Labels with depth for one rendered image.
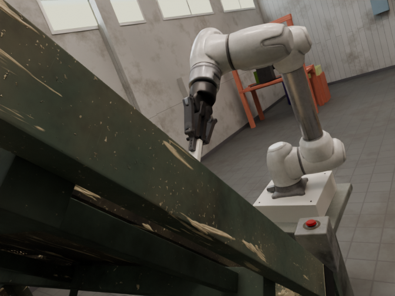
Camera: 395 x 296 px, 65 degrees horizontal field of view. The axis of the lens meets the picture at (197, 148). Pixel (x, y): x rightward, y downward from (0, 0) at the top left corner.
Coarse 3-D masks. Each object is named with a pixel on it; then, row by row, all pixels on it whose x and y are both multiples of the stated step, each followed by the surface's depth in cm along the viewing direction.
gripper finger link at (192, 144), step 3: (189, 129) 77; (186, 132) 77; (189, 135) 77; (192, 135) 77; (189, 138) 78; (192, 138) 77; (189, 141) 77; (192, 141) 77; (195, 141) 77; (189, 144) 77; (192, 144) 76; (195, 144) 77; (189, 147) 76; (192, 147) 76; (195, 147) 76; (189, 150) 77; (192, 150) 76; (195, 150) 76
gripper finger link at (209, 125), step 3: (213, 120) 85; (216, 120) 86; (207, 123) 85; (210, 123) 84; (213, 123) 85; (207, 126) 84; (210, 126) 83; (213, 126) 84; (207, 129) 83; (210, 129) 83; (207, 132) 82; (210, 132) 83; (207, 135) 81; (210, 135) 82; (207, 138) 81; (207, 141) 80
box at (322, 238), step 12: (324, 216) 124; (300, 228) 122; (324, 228) 116; (300, 240) 120; (312, 240) 117; (324, 240) 115; (312, 252) 119; (324, 252) 117; (336, 252) 122; (324, 264) 119; (336, 264) 118
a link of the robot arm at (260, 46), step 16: (240, 32) 84; (256, 32) 81; (272, 32) 80; (288, 32) 81; (240, 48) 83; (256, 48) 81; (272, 48) 81; (288, 48) 82; (240, 64) 86; (256, 64) 85
